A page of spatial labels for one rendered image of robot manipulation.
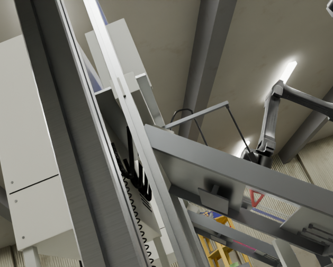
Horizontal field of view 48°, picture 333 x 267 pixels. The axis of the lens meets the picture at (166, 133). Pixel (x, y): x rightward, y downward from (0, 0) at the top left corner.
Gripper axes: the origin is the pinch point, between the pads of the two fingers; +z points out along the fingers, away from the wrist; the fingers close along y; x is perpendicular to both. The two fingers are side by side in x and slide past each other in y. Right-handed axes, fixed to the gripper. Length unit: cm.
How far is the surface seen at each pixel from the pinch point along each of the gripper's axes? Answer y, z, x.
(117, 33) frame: 37, -40, -64
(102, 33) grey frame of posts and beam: 51, -30, -62
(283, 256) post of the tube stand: -38.8, 11.9, 19.9
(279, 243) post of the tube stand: -39.0, 7.0, 17.2
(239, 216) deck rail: -19.0, 3.3, -4.4
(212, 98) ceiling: -401, -225, -88
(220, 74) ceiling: -338, -235, -78
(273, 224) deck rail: -18.8, 2.4, 10.7
